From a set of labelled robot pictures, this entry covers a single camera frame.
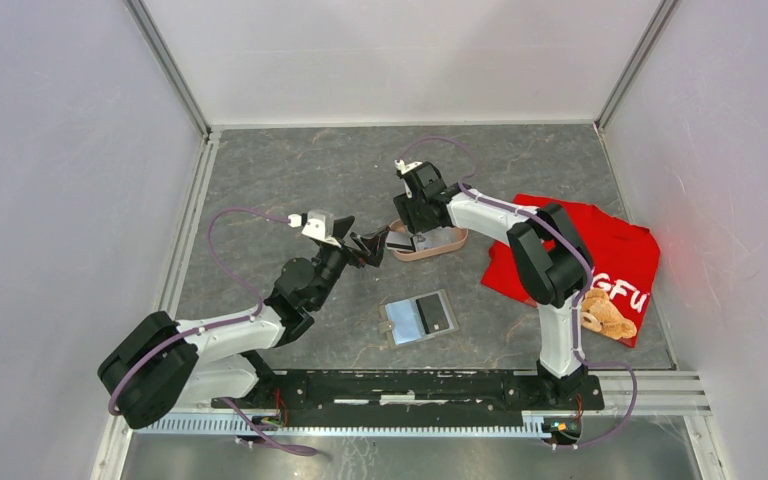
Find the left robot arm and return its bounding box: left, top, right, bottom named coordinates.
left=97, top=210, right=390, bottom=430

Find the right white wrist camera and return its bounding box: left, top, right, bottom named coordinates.
left=395, top=159, right=423, bottom=198

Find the red printed t-shirt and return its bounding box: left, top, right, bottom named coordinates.
left=481, top=194, right=660, bottom=348

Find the grey card holder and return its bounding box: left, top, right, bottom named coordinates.
left=378, top=289, right=459, bottom=348

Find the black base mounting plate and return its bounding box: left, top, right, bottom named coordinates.
left=234, top=369, right=605, bottom=428

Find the aluminium frame rail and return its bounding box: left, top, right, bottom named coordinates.
left=112, top=369, right=713, bottom=439

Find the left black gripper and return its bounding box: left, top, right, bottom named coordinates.
left=310, top=215, right=389, bottom=310

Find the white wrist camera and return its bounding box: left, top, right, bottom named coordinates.
left=395, top=159, right=423, bottom=198
left=288, top=210, right=340, bottom=246

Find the pink oval tray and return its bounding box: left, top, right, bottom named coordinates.
left=386, top=220, right=468, bottom=262

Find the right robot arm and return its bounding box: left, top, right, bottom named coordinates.
left=394, top=160, right=593, bottom=408

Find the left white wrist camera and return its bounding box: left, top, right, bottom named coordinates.
left=288, top=210, right=340, bottom=246

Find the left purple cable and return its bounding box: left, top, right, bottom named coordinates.
left=106, top=207, right=322, bottom=458

